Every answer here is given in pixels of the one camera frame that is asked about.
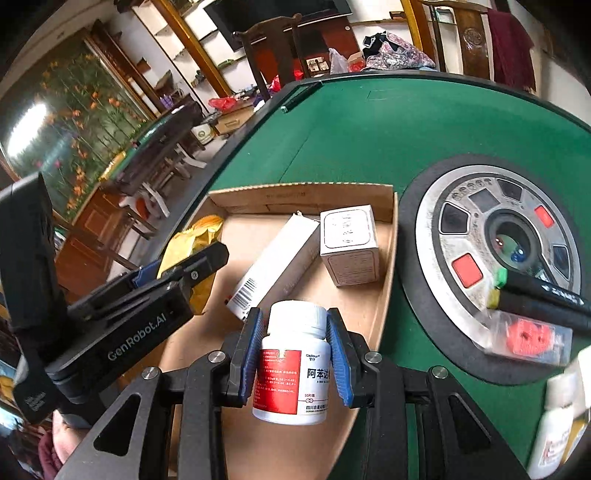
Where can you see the plain white bottle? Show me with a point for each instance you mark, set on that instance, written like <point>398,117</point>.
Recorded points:
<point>554,415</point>

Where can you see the red plastic bag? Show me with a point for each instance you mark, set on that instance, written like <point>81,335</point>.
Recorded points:
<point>275,84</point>
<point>222,103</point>

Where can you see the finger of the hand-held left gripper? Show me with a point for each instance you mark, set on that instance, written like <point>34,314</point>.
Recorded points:
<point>203,258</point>
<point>144,273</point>

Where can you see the person's left forearm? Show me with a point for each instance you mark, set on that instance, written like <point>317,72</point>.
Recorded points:
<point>62,438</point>

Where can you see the black marker yellow cap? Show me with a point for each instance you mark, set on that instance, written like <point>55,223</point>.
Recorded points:
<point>540,308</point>

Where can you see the long white box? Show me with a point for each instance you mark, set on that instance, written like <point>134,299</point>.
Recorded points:
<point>272,272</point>

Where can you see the brown wooden sideboard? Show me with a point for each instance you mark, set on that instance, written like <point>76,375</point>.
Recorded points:
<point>87,240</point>

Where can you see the floral cloth pile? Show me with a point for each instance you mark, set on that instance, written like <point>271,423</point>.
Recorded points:
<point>401,53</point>

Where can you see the carved brown wooden chair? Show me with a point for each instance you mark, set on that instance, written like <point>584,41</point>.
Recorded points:
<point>475,41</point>

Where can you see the clear bag with red item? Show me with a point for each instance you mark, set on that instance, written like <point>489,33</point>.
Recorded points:
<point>526,337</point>

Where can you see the shallow cardboard box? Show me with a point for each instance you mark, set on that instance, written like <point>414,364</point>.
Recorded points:
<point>353,307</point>

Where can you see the brown box on floor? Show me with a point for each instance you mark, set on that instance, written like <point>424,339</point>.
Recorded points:
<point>233,120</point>

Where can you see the golden framed wall shelves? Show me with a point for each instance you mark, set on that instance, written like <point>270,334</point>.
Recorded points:
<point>199,46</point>

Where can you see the dark mahjong table green top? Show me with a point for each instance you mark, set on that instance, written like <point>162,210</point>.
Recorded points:
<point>152,152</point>

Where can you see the white round appliance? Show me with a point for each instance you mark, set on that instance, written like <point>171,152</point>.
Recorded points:
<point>202,134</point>

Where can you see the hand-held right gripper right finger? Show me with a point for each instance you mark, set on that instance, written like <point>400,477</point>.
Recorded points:
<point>340,364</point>

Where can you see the yellow packet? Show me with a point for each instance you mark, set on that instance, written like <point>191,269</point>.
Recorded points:
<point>184,240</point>

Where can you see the red-brown wooden cabinet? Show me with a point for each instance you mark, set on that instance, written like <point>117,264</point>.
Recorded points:
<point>332,37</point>

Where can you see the white medicine bottle red label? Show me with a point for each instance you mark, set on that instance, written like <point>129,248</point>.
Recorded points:
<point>291,369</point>

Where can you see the white cube box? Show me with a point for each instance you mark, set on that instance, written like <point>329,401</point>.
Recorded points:
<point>348,230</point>

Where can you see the round mahjong table centre panel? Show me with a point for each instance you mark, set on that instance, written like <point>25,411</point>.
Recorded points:
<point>429,240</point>

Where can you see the black flat television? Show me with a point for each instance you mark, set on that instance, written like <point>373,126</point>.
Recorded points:
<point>258,18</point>

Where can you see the orange flower wall mural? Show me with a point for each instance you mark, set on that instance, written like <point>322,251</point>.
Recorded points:
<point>83,106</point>

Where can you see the dark red garment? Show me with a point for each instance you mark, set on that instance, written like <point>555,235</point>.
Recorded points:
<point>510,46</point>

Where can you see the clear plastic bag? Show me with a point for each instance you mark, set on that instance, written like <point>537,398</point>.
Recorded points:
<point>338,61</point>

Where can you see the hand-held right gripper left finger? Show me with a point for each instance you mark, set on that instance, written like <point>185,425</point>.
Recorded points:
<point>244,357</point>

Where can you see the dark wooden chair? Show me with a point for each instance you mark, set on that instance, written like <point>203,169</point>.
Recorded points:
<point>268,50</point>

